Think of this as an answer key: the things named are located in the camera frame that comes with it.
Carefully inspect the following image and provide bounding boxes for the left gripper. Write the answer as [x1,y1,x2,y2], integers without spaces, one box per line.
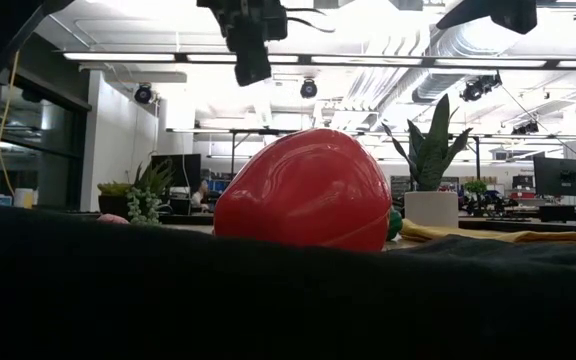
[196,0,273,88]

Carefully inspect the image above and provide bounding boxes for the long ceiling light fixture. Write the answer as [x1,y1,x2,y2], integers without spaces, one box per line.
[61,50,576,70]

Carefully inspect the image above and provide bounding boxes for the black left camera cable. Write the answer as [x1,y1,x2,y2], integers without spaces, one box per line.
[285,5,337,35]

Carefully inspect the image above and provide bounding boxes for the green toy bell pepper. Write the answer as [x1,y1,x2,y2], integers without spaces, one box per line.
[385,207,405,242]

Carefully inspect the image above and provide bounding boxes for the silver ventilation duct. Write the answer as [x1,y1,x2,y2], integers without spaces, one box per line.
[362,19,524,119]

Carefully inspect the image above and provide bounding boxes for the small green potted plant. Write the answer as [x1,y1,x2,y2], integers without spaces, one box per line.
[464,178,490,197]

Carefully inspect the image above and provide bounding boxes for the red toy bell pepper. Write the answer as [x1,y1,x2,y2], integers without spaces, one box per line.
[212,127,394,253]

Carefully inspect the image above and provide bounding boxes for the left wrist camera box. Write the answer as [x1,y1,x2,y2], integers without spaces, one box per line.
[266,0,289,42]

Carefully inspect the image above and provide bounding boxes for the succulents in black pot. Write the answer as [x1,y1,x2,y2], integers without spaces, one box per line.
[96,160,176,227]

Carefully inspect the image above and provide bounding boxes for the pink toy peach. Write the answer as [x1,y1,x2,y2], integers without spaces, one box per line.
[96,213,132,226]

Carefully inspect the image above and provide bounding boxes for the yellow cloth napkin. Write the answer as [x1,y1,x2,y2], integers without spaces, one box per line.
[400,218,576,247]

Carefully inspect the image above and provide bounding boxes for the black computer monitor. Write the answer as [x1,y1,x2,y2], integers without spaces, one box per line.
[532,155,576,198]
[149,153,203,190]

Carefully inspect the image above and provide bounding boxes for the yellow hanging cable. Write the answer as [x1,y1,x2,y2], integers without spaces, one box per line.
[0,49,21,198]

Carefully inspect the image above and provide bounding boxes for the person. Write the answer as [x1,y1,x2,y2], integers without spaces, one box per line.
[190,178,213,212]

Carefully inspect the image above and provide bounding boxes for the black ceiling spotlight cluster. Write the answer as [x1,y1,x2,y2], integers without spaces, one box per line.
[511,119,541,136]
[459,72,503,103]

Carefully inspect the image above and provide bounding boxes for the snake plant in white pot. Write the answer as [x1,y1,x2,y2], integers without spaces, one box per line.
[380,93,474,230]

